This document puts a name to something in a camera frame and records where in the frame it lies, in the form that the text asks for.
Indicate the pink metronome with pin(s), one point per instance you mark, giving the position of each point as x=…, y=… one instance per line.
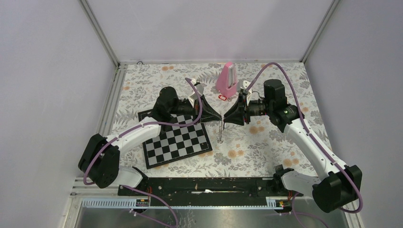
x=227, y=81

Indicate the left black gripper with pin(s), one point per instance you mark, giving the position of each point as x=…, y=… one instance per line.
x=208, y=114

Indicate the floral table mat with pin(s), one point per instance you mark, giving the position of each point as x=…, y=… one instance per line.
x=252, y=150

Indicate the black white chessboard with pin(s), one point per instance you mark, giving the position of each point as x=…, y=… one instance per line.
x=175, y=144

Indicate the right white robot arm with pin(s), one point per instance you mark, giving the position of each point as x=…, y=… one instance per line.
x=336, y=183

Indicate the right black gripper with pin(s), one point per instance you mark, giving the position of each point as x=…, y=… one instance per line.
x=235, y=115

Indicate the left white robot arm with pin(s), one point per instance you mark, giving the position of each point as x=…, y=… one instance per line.
x=101, y=157

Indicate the white slotted cable duct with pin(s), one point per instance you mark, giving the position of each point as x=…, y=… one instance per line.
x=143, y=203

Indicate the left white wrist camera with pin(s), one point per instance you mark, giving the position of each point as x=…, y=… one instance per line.
x=193, y=97

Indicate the red key tag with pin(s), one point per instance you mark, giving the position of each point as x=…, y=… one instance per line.
x=223, y=98

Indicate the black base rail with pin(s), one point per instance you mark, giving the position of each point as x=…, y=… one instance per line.
x=168, y=190

